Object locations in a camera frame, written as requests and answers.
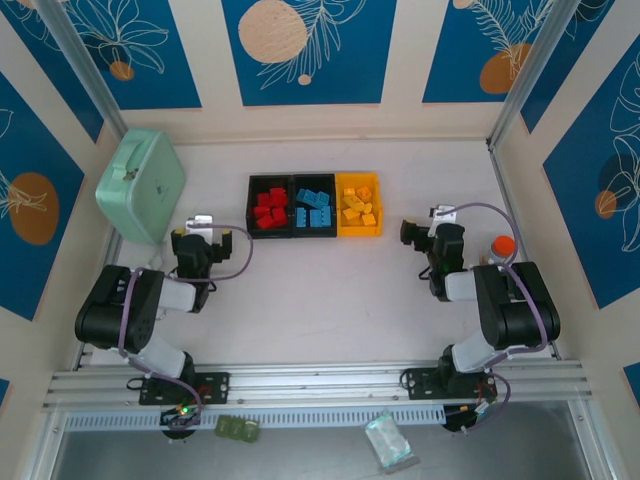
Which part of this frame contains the white slotted cable duct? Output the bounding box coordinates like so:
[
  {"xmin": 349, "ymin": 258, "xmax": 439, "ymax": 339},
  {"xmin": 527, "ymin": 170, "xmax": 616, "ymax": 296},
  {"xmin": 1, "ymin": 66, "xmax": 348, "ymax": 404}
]
[{"xmin": 63, "ymin": 405, "xmax": 446, "ymax": 432}]

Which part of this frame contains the small circuit board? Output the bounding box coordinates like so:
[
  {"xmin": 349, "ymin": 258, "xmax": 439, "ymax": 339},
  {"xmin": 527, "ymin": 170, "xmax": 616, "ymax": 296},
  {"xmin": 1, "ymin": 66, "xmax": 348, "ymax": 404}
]
[{"xmin": 158, "ymin": 403, "xmax": 205, "ymax": 442}]

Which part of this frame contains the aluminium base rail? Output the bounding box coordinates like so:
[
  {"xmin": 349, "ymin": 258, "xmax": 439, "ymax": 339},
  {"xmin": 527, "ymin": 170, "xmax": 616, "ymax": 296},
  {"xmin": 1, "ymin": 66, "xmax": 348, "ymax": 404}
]
[{"xmin": 42, "ymin": 359, "xmax": 599, "ymax": 414}]

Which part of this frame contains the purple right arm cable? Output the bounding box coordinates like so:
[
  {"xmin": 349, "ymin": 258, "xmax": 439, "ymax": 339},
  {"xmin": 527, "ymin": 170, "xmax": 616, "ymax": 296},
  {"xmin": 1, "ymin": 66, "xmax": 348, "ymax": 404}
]
[{"xmin": 437, "ymin": 201, "xmax": 550, "ymax": 434}]

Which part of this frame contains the black plastic bin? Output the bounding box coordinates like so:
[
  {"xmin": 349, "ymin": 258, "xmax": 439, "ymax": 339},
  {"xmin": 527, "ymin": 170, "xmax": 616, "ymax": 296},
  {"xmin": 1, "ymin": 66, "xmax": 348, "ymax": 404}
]
[
  {"xmin": 291, "ymin": 172, "xmax": 338, "ymax": 241},
  {"xmin": 247, "ymin": 172, "xmax": 296, "ymax": 241}
]

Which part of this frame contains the mint green carry case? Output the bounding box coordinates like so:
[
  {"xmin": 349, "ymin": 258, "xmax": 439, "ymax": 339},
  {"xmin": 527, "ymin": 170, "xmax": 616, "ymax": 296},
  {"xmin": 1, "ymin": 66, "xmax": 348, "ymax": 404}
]
[{"xmin": 94, "ymin": 128, "xmax": 187, "ymax": 246}]

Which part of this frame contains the orange capped bottle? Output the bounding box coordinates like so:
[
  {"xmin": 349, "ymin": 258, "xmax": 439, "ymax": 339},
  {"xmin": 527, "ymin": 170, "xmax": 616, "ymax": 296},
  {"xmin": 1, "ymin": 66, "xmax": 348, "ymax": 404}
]
[{"xmin": 480, "ymin": 235, "xmax": 517, "ymax": 269}]

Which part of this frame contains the green segmented pad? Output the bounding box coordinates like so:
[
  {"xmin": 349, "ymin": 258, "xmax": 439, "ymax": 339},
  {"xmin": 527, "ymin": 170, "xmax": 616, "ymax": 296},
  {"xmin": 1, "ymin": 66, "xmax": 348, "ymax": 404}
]
[{"xmin": 214, "ymin": 414, "xmax": 262, "ymax": 444}]

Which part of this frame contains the yellow plastic bin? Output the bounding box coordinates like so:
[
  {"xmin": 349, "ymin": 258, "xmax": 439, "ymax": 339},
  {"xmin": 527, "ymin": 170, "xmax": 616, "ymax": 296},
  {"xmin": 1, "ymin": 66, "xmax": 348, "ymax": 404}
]
[{"xmin": 333, "ymin": 171, "xmax": 384, "ymax": 239}]

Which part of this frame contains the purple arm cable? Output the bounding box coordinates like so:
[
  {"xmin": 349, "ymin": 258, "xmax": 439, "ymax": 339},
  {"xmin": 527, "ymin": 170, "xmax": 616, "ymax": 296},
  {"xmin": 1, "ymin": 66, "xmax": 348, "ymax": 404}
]
[
  {"xmin": 119, "ymin": 223, "xmax": 254, "ymax": 434},
  {"xmin": 437, "ymin": 201, "xmax": 550, "ymax": 434}
]

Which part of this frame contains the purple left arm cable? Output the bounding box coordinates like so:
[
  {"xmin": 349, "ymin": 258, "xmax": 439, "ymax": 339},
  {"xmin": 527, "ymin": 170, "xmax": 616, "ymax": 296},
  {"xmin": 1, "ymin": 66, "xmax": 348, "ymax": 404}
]
[{"xmin": 119, "ymin": 223, "xmax": 254, "ymax": 434}]

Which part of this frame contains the aluminium frame post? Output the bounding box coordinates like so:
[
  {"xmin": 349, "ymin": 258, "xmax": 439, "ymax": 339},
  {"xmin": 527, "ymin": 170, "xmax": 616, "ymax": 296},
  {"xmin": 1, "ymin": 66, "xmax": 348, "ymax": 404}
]
[
  {"xmin": 34, "ymin": 0, "xmax": 129, "ymax": 147},
  {"xmin": 484, "ymin": 0, "xmax": 590, "ymax": 152}
]

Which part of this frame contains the clear plastic packet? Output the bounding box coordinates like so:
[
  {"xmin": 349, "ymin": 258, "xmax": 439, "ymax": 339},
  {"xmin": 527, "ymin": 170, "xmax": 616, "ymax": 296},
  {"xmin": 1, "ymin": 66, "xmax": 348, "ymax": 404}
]
[{"xmin": 363, "ymin": 408, "xmax": 422, "ymax": 472}]

